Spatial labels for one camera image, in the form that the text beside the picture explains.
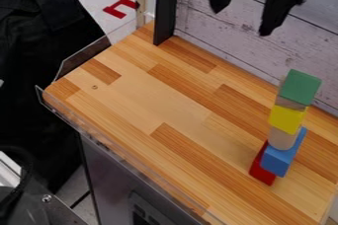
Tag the green cube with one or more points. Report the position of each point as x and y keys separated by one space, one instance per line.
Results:
x=300 y=87

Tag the yellow cube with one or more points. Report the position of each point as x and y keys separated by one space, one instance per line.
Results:
x=285 y=119

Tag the thin grey block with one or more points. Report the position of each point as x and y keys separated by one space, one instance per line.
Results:
x=288 y=103

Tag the beige wooden cylinder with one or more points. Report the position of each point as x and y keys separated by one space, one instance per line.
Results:
x=281 y=139

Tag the blue block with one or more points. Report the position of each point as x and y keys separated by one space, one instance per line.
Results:
x=278 y=161

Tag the red block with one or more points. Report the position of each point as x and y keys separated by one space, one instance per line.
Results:
x=261 y=173

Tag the black bag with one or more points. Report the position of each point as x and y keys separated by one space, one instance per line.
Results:
x=39 y=71

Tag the black post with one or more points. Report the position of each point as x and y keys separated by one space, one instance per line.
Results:
x=165 y=7

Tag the red bracket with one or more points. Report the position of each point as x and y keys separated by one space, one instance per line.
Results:
x=119 y=8

